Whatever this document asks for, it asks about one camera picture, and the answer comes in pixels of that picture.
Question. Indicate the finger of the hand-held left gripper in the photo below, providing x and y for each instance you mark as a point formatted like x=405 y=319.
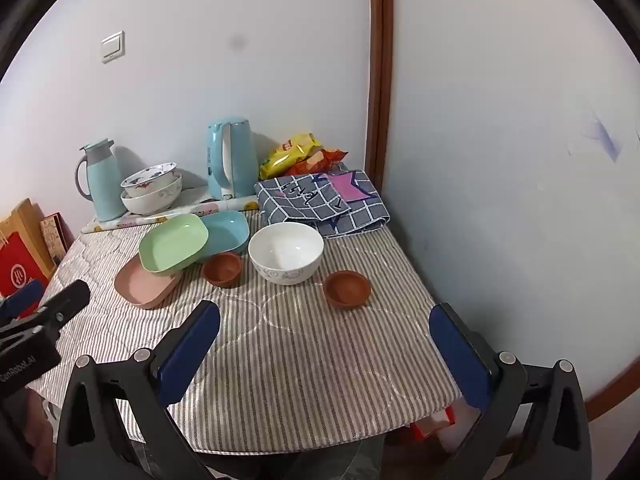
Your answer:
x=67 y=300
x=22 y=297

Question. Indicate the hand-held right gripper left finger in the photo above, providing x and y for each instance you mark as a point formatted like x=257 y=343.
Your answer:
x=189 y=352

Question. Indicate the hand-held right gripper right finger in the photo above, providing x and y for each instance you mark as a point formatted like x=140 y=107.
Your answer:
x=460 y=360

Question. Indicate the pink plate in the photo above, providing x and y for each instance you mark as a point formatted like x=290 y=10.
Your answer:
x=145 y=290

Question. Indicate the small brown bowl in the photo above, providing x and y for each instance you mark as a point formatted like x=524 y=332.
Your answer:
x=346 y=290
x=222 y=270

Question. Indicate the green plate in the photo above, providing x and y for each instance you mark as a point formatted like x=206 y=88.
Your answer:
x=172 y=245

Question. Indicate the light blue plate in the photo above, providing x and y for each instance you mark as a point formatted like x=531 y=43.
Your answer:
x=227 y=232

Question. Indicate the plain white bowl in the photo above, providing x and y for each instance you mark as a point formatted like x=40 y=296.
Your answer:
x=285 y=255

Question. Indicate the red paper bag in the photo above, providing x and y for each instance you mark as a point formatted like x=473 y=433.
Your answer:
x=17 y=265

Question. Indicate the brown patterned box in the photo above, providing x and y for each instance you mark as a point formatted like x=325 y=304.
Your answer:
x=54 y=237

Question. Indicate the red and white box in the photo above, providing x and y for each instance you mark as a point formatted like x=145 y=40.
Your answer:
x=432 y=425

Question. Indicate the striped quilted tablecloth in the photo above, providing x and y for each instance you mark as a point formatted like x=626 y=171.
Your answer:
x=300 y=360

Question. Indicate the fruit print table mat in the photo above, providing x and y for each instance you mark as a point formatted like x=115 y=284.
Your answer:
x=150 y=219

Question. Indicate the light blue thermos jug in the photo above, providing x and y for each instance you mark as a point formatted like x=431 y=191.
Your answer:
x=102 y=180

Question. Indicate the grey patterned white bowl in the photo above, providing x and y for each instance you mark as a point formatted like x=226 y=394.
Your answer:
x=155 y=202

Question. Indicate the red floral white bowl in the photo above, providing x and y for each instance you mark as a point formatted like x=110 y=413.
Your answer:
x=150 y=177

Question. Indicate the brown wooden baseboard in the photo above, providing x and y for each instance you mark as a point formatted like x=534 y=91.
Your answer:
x=605 y=402

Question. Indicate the grey checked cloth bag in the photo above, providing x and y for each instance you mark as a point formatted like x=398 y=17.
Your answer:
x=310 y=205

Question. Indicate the light blue electric kettle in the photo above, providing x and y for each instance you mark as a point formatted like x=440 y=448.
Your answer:
x=237 y=160

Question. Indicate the yellow snack bag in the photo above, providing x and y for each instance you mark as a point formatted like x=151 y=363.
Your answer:
x=287 y=155

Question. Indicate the orange snack bag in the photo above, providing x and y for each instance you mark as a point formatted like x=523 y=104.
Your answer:
x=320 y=160

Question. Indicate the brown wooden door trim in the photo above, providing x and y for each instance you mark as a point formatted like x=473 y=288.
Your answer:
x=380 y=60

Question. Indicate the white light switch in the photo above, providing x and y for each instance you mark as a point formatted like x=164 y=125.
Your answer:
x=113 y=47

